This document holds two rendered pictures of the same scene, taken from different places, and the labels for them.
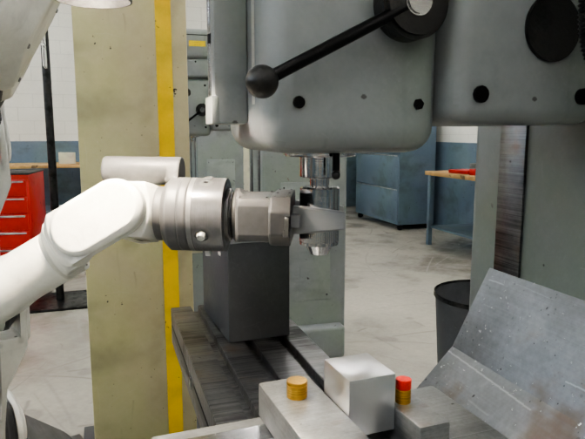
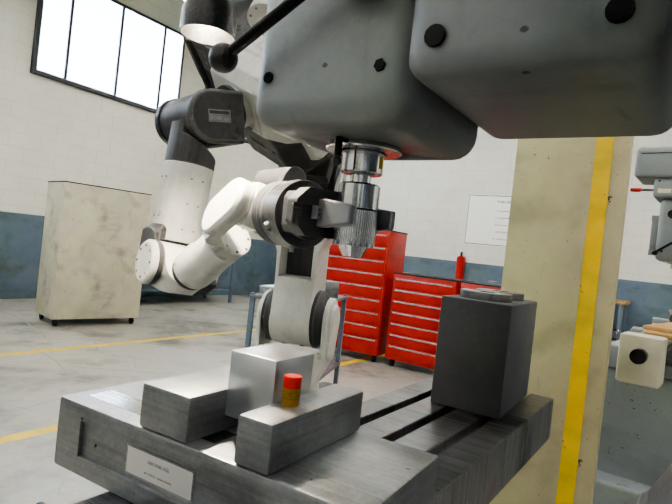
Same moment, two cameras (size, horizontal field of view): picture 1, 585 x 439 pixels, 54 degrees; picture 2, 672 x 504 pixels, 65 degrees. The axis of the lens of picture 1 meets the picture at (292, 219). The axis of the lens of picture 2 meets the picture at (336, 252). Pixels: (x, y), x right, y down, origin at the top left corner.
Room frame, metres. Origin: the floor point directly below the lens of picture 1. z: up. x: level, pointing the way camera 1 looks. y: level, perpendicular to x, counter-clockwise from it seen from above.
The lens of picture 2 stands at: (0.30, -0.49, 1.19)
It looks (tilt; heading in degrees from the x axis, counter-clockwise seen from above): 0 degrees down; 52
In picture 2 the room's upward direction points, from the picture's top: 6 degrees clockwise
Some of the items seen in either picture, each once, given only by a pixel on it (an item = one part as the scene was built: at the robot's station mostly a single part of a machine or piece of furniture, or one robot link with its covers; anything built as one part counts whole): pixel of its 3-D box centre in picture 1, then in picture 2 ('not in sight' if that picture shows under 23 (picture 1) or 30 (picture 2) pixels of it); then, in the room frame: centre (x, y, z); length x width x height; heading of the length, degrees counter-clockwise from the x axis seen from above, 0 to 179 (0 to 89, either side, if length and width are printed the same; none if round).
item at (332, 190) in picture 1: (319, 190); (359, 188); (0.68, -0.03, 1.26); 0.05 x 0.05 x 0.01
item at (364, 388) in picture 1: (358, 393); (270, 383); (0.57, -0.07, 1.06); 0.06 x 0.05 x 0.06; 21
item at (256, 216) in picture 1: (243, 217); (312, 216); (0.69, 0.06, 1.23); 0.13 x 0.12 x 0.10; 177
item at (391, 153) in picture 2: (319, 152); (363, 149); (0.68, -0.03, 1.31); 0.09 x 0.09 x 0.01
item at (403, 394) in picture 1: (403, 389); (291, 390); (0.56, -0.11, 1.07); 0.02 x 0.02 x 0.03
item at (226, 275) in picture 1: (243, 273); (487, 345); (1.14, 0.10, 1.05); 0.22 x 0.12 x 0.20; 21
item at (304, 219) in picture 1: (318, 220); (333, 213); (0.65, -0.03, 1.23); 0.06 x 0.02 x 0.03; 87
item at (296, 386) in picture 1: (297, 388); not in sight; (0.57, 0.00, 1.07); 0.02 x 0.02 x 0.02
